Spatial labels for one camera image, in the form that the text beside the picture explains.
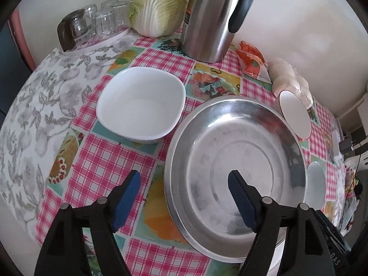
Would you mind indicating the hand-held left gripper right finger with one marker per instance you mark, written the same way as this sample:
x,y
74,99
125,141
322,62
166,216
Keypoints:
x,y
242,201

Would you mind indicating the black plug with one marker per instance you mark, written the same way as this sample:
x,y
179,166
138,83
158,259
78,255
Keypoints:
x,y
346,146

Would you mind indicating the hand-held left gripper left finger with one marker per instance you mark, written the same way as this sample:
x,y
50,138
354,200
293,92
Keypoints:
x,y
126,201

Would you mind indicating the steel thermos jug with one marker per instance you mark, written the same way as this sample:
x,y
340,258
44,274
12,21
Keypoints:
x,y
207,20

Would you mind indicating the white bowl with red rim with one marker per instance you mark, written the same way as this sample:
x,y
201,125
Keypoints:
x,y
296,113

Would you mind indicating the small white bowl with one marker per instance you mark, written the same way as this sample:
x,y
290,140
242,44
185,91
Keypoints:
x,y
315,184

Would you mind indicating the pink and blue chair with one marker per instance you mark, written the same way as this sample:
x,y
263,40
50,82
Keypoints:
x,y
21,40

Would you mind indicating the white square bowl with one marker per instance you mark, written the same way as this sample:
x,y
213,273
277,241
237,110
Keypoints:
x,y
141,106

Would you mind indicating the steel basin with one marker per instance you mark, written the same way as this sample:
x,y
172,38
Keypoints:
x,y
230,155

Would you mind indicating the orange snack packet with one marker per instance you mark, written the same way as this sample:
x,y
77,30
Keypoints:
x,y
248,49
254,67

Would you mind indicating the clear drinking glass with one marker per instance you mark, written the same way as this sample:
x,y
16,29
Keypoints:
x,y
89,14
120,13
107,4
104,24

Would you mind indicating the bag of steamed buns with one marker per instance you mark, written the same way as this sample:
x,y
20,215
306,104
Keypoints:
x,y
290,77

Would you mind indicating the white round tray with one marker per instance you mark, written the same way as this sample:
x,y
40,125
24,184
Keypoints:
x,y
97,44

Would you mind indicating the pink checked tablecloth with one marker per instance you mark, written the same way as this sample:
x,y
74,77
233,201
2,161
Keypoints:
x,y
115,161

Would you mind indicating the grey floral tablecloth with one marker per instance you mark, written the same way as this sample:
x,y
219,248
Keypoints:
x,y
43,97

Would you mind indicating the napa cabbage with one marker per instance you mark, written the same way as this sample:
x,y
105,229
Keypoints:
x,y
158,5

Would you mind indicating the white power strip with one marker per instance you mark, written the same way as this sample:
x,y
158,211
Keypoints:
x,y
335,142

